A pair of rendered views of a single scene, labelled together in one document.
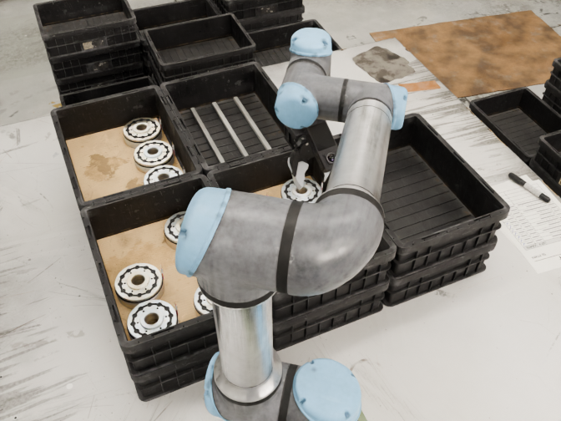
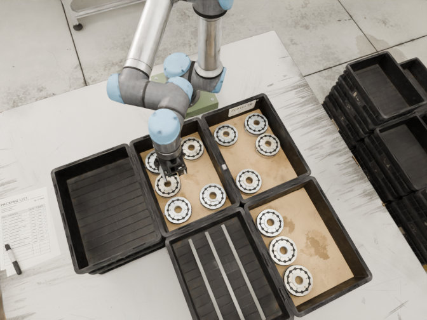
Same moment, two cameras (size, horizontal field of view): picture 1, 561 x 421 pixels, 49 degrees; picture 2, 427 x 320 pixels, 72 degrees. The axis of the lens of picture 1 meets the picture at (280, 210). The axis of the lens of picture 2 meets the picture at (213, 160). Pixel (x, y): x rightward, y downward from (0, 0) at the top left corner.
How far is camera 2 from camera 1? 1.33 m
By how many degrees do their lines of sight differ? 66
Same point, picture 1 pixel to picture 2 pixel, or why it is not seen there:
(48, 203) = not seen: hidden behind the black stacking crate
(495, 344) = (89, 145)
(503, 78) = not seen: outside the picture
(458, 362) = (111, 136)
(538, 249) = (36, 204)
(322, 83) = (161, 86)
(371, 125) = (139, 39)
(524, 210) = (27, 238)
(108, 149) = (318, 264)
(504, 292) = not seen: hidden behind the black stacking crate
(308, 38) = (165, 117)
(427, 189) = (92, 221)
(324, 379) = (177, 63)
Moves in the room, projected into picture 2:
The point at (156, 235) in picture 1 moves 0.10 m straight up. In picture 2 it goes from (265, 183) to (271, 175)
